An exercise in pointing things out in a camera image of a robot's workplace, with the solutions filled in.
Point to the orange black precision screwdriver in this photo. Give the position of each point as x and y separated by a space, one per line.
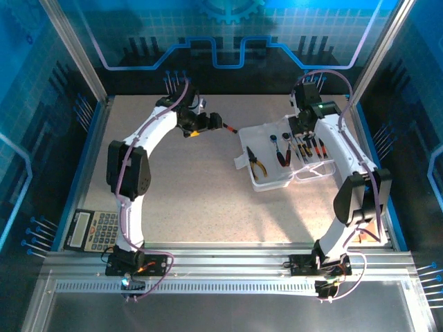
230 128
316 150
323 153

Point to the clear plastic tool box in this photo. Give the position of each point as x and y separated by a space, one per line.
273 183

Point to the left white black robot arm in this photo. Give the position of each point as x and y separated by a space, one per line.
128 169

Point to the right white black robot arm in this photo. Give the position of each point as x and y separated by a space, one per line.
360 197

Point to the orange brown block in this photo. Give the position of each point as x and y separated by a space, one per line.
367 238

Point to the grey desk calculator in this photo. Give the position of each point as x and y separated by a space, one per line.
79 228

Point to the right black controller box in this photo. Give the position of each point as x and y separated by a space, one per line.
323 288

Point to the black controller box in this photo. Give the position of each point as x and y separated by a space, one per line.
135 286
323 288

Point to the left black controller box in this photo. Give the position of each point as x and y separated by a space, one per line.
135 286

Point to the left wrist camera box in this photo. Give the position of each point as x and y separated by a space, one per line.
200 105

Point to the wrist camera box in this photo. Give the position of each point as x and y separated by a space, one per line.
293 103
200 105

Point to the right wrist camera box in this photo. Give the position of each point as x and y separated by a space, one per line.
293 103

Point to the aluminium frame post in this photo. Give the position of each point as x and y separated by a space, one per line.
380 48
72 45

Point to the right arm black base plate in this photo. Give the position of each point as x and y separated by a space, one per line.
301 266

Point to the aluminium front frame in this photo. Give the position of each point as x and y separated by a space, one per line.
225 263

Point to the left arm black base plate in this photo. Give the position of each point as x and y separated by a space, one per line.
155 268

